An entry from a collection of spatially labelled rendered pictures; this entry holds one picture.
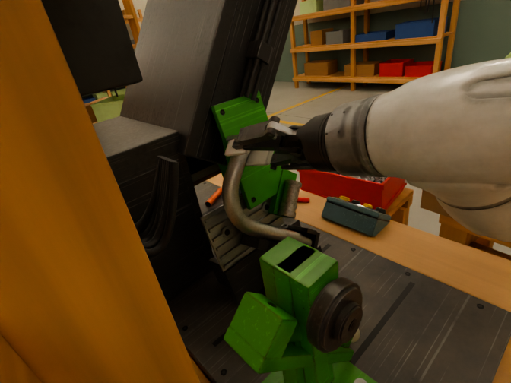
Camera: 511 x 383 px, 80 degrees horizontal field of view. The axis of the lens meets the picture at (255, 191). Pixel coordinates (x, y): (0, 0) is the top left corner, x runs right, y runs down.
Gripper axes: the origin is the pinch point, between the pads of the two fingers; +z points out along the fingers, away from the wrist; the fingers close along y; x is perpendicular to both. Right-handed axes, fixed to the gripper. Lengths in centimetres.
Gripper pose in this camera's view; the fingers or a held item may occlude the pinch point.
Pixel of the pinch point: (248, 152)
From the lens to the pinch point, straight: 54.3
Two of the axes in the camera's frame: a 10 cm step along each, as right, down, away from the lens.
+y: -7.4, -3.4, -5.8
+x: -2.9, 9.4, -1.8
